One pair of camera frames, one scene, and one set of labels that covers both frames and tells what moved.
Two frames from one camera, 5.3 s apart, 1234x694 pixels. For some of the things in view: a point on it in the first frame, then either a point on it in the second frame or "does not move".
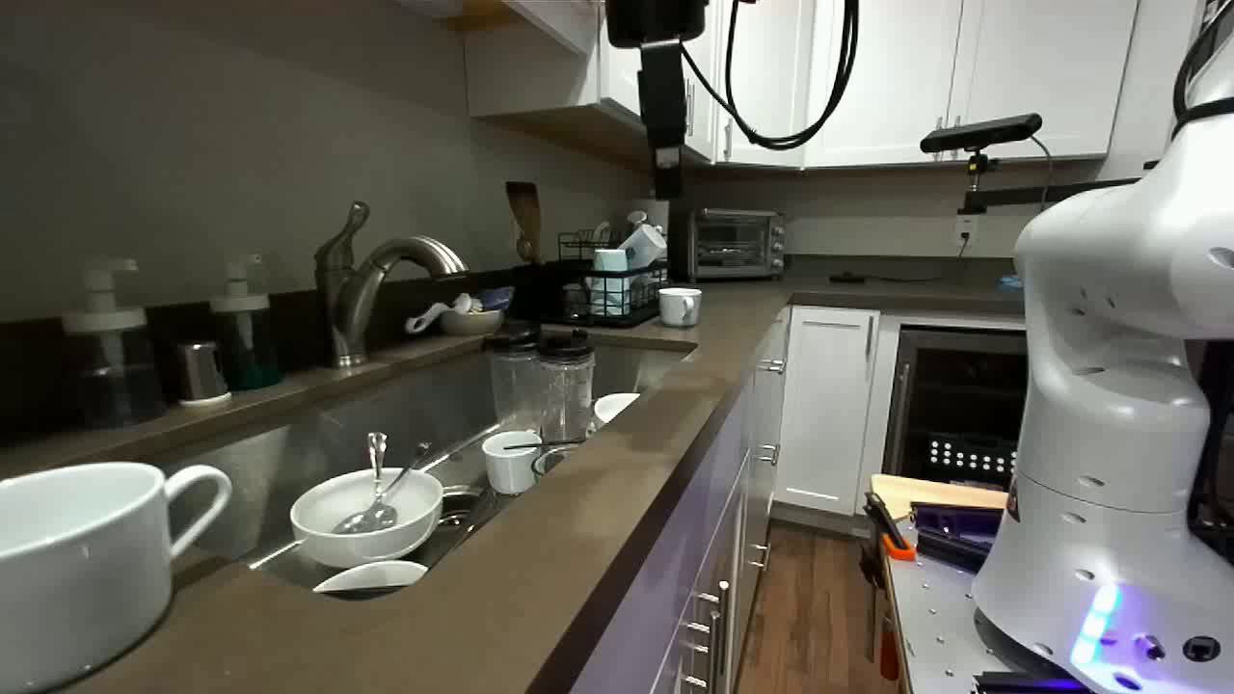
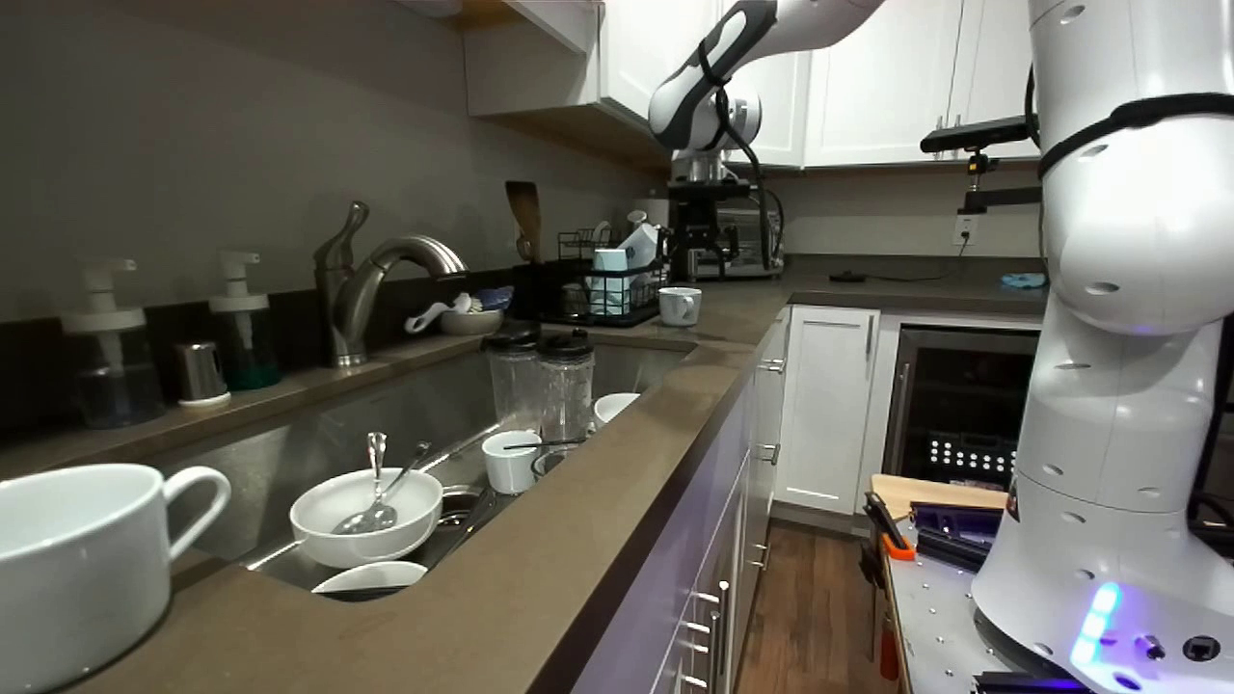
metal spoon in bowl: [382, 515] does not move
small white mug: [679, 305] does not move
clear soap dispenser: [119, 368] does not move
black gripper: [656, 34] to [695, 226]
